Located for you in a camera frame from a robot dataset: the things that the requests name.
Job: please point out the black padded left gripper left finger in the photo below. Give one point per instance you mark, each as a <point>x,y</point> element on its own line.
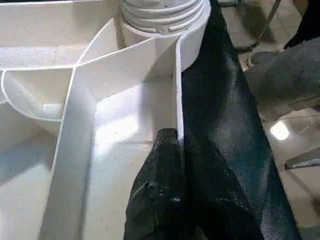
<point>160,190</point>

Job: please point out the green bristle broom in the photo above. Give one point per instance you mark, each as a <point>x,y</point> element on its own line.
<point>267,20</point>

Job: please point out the white plastic table leg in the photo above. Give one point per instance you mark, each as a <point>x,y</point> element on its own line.
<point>155,15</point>

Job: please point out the grey sneaker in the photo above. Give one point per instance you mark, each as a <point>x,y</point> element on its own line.
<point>257,58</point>

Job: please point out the white plastic table top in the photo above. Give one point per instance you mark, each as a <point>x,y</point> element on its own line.
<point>37,37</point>

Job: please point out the black work mat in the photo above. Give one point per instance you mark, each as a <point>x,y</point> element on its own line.
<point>220,100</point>

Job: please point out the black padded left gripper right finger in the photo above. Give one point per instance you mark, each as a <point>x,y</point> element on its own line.
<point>215,205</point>

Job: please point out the metal chair frame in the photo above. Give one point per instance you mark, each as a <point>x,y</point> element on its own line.
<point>305,158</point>

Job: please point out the grey trouser leg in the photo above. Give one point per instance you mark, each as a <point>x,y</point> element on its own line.
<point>287,75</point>

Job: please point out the black tripod leg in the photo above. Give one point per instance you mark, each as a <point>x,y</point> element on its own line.
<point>307,20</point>

